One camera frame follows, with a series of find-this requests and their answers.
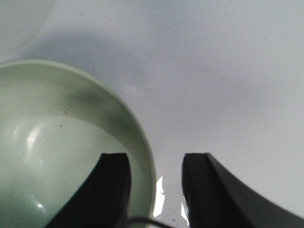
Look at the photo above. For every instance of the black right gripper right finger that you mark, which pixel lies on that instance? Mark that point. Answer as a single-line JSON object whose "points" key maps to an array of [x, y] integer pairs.
{"points": [[217, 199]]}

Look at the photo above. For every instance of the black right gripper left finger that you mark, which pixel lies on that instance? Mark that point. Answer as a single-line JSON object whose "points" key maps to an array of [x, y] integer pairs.
{"points": [[102, 200]]}

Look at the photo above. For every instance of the green bowl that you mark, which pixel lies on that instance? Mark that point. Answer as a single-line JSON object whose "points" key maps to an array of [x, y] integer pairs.
{"points": [[55, 123]]}

